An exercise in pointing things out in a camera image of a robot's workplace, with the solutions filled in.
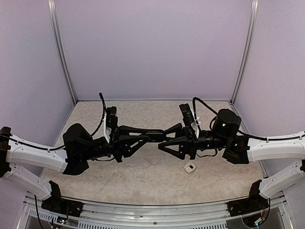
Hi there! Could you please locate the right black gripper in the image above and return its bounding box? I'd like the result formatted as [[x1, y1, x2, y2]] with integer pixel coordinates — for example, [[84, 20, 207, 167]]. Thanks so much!
[[157, 123, 229, 160]]

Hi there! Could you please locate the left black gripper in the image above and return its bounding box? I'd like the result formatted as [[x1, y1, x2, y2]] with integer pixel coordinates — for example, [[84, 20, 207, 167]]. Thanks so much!
[[81, 125, 149, 163]]

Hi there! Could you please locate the black earbud charging case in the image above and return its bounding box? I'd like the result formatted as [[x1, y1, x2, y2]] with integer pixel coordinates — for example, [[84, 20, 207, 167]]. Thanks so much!
[[144, 129, 166, 143]]

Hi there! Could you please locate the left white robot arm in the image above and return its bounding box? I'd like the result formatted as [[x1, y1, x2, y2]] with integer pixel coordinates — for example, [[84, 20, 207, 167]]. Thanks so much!
[[0, 124, 122, 212]]

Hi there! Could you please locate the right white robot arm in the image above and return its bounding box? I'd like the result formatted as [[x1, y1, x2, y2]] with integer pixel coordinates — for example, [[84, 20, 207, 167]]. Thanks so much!
[[158, 108, 305, 212]]

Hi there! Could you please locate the white earbud charging case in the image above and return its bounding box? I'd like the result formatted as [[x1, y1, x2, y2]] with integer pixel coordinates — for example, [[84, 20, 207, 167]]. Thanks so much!
[[184, 163, 196, 174]]

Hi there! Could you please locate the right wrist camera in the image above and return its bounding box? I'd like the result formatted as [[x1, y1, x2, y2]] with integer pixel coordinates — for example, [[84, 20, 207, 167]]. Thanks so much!
[[179, 104, 200, 138]]

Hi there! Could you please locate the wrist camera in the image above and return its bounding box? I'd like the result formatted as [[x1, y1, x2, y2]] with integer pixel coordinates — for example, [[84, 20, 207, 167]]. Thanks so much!
[[179, 104, 200, 138], [103, 106, 118, 143]]

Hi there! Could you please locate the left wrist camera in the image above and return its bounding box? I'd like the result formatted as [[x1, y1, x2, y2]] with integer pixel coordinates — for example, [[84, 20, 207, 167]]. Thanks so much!
[[103, 106, 118, 143]]

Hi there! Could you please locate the left camera cable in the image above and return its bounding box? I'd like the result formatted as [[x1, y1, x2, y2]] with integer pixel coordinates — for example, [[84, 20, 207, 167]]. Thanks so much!
[[91, 92, 108, 136]]

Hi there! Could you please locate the camera cable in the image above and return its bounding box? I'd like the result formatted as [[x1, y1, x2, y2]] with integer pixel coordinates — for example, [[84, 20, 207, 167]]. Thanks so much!
[[91, 92, 108, 136], [192, 96, 305, 141]]

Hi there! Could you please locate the front aluminium rail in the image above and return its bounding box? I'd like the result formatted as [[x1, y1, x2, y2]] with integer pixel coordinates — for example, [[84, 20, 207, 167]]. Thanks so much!
[[15, 194, 294, 229]]

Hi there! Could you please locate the right camera cable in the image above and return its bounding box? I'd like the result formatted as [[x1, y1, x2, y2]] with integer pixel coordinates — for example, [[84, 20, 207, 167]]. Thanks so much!
[[192, 96, 305, 141]]

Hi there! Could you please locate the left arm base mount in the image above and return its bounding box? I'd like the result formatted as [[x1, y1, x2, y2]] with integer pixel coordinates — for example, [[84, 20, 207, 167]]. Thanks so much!
[[41, 196, 84, 218]]

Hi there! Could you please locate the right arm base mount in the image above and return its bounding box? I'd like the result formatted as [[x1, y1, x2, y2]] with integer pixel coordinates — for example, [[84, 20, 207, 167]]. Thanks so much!
[[227, 198, 269, 217]]

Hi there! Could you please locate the right aluminium frame post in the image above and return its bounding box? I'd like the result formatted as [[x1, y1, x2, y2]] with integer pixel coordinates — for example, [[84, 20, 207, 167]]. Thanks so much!
[[230, 0, 259, 106]]

